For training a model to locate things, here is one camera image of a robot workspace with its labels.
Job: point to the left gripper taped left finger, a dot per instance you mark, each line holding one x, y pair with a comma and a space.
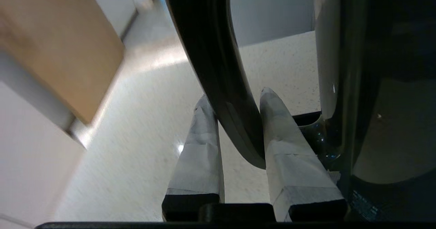
201, 164

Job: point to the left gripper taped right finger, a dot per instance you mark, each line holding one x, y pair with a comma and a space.
293, 167

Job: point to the black electric kettle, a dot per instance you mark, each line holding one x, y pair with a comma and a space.
211, 51

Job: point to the black rectangular tray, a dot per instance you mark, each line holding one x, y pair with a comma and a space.
306, 118

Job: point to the white tall cabinet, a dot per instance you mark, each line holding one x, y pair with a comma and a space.
30, 161

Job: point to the wooden door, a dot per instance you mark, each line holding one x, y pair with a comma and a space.
61, 45

